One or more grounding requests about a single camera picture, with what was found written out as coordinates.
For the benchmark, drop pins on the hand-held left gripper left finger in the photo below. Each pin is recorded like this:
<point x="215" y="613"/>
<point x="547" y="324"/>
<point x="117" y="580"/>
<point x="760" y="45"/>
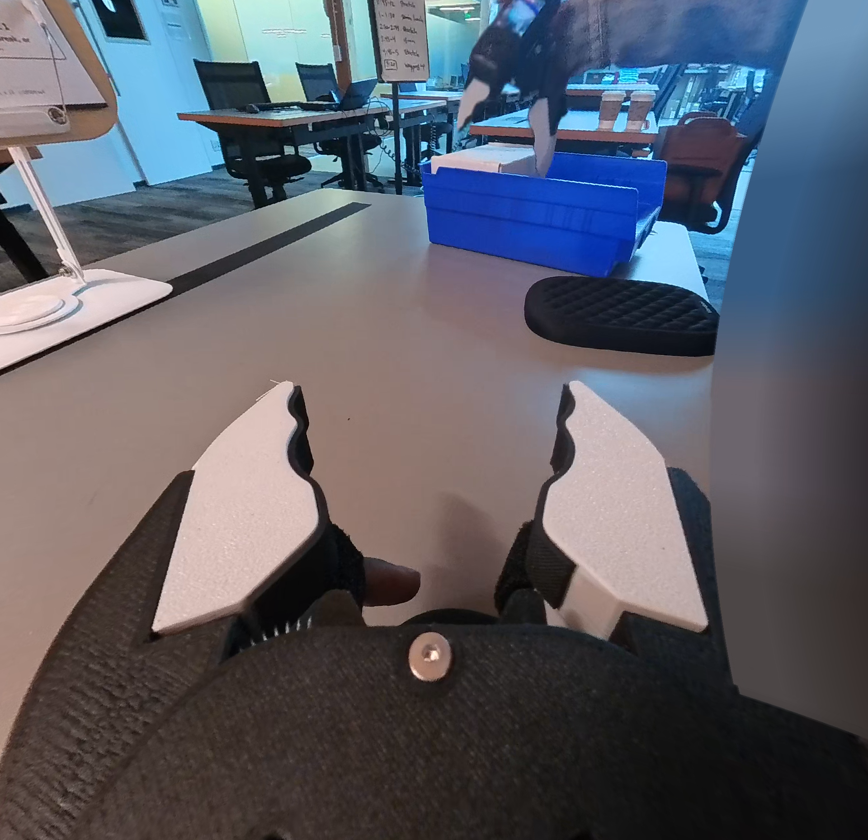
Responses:
<point x="244" y="514"/>

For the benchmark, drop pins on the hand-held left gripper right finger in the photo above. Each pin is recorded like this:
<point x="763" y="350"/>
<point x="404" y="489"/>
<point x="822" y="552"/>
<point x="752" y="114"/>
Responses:
<point x="610" y="514"/>

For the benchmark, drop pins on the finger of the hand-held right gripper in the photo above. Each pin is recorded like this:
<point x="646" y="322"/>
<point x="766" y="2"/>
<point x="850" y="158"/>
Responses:
<point x="477" y="97"/>
<point x="544" y="135"/>

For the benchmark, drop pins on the white cardboard box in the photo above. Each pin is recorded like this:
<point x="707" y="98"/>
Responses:
<point x="488" y="160"/>

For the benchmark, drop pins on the blue plastic bin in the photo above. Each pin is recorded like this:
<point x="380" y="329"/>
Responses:
<point x="529" y="216"/>

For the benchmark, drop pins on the wood-edged office desk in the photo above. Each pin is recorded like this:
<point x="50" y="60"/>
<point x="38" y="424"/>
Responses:
<point x="224" y="118"/>
<point x="583" y="135"/>

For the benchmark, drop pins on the grey desk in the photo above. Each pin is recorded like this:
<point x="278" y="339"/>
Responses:
<point x="407" y="352"/>

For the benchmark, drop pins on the person's left hand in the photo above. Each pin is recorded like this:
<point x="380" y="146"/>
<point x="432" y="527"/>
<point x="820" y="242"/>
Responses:
<point x="390" y="579"/>

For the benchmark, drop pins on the paper coffee cup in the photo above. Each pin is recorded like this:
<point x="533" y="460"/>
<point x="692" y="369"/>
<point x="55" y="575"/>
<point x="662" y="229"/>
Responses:
<point x="642" y="111"/>
<point x="612" y="111"/>

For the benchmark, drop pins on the black laptop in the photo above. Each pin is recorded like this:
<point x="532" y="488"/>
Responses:
<point x="359" y="92"/>

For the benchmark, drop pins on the brown chair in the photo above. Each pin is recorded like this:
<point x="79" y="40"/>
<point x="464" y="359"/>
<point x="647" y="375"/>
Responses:
<point x="698" y="155"/>

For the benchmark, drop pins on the black office chair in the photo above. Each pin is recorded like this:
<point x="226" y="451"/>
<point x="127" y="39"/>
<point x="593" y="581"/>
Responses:
<point x="230" y="84"/>
<point x="315" y="80"/>

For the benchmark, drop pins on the black wrist rest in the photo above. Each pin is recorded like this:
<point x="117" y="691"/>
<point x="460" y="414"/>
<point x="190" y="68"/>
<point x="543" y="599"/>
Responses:
<point x="610" y="311"/>

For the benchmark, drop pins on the black keyboard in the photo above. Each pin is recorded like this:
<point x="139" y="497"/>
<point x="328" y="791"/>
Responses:
<point x="278" y="106"/>

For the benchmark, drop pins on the white sign stand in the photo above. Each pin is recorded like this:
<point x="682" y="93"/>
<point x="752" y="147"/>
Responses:
<point x="115" y="297"/>

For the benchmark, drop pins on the wooden sign board with paper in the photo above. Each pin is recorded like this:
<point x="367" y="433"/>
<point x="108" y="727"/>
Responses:
<point x="41" y="74"/>

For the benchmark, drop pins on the black wall poster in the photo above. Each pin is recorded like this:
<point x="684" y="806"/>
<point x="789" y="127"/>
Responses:
<point x="115" y="6"/>

